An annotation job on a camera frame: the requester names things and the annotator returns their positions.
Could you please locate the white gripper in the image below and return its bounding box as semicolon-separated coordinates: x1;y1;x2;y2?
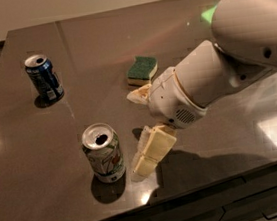
127;67;207;181

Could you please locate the green white 7up can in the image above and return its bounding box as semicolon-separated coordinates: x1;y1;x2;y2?
81;123;126;184

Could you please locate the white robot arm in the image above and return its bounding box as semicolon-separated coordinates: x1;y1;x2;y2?
127;0;277;181

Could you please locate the green yellow sponge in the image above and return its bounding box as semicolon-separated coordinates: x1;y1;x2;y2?
126;56;158;86

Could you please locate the blue soda can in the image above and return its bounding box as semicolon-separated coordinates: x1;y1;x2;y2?
24;54;64;103

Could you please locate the black drawer handle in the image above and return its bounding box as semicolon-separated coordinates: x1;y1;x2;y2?
262;206;277;220

